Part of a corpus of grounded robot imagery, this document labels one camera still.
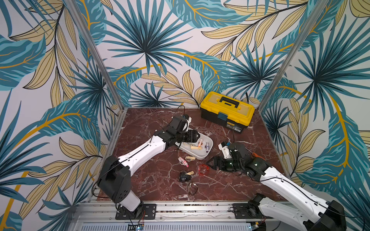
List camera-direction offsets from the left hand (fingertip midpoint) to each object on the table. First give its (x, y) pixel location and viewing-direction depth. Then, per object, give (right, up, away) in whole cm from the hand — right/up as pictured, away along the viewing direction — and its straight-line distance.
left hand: (195, 137), depth 81 cm
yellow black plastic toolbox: (+24, +15, +16) cm, 33 cm away
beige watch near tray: (-3, -15, +12) cm, 19 cm away
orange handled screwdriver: (+40, -13, +13) cm, 44 cm away
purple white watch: (+9, -8, +13) cm, 18 cm away
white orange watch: (+5, -5, +17) cm, 18 cm away
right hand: (+8, -14, -4) cm, 17 cm away
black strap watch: (-6, -22, -1) cm, 23 cm away
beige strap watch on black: (-2, -21, +4) cm, 21 cm away
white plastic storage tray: (+4, -12, +11) cm, 17 cm away
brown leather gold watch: (-3, -26, +1) cm, 27 cm away
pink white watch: (-7, -16, +7) cm, 19 cm away
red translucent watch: (+5, -20, +7) cm, 22 cm away
